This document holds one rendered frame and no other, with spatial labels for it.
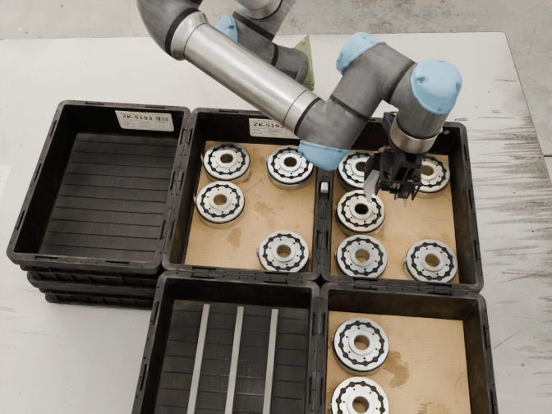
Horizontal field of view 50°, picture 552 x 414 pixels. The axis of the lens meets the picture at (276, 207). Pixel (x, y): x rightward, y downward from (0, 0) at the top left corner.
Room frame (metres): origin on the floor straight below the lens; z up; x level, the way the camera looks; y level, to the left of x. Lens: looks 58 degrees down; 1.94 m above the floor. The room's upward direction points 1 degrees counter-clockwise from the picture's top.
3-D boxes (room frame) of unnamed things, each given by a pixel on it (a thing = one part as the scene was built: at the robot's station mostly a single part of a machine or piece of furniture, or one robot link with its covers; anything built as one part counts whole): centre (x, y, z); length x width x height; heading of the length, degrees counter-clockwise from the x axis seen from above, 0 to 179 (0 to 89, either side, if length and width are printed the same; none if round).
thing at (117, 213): (0.70, 0.35, 0.87); 0.40 x 0.30 x 0.11; 175
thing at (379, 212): (0.65, -0.18, 0.86); 0.10 x 0.10 x 0.01
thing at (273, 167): (0.77, -0.03, 0.86); 0.10 x 0.10 x 0.01
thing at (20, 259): (0.70, 0.35, 0.92); 0.40 x 0.30 x 0.02; 175
